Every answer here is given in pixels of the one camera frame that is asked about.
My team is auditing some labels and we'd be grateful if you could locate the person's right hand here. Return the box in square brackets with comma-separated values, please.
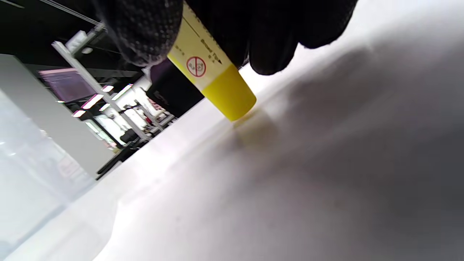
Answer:
[92, 0, 359, 75]

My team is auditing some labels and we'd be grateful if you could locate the yellow liquid glue bottle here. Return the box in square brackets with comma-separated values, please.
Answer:
[167, 2, 257, 122]

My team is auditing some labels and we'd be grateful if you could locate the clear plastic container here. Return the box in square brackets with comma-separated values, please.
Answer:
[0, 89, 118, 258]

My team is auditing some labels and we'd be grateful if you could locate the black office chair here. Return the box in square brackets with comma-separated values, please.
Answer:
[147, 60, 205, 118]

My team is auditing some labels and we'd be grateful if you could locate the row of ceiling light strips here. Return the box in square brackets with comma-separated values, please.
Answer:
[72, 84, 133, 118]

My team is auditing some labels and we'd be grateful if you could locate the dark purple monitor screen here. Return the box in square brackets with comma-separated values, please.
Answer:
[38, 68, 96, 103]

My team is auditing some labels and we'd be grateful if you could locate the white partition panel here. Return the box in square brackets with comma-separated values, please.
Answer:
[0, 54, 115, 178]

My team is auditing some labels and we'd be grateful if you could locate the silver aluminium post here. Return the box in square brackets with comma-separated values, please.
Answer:
[53, 31, 151, 141]

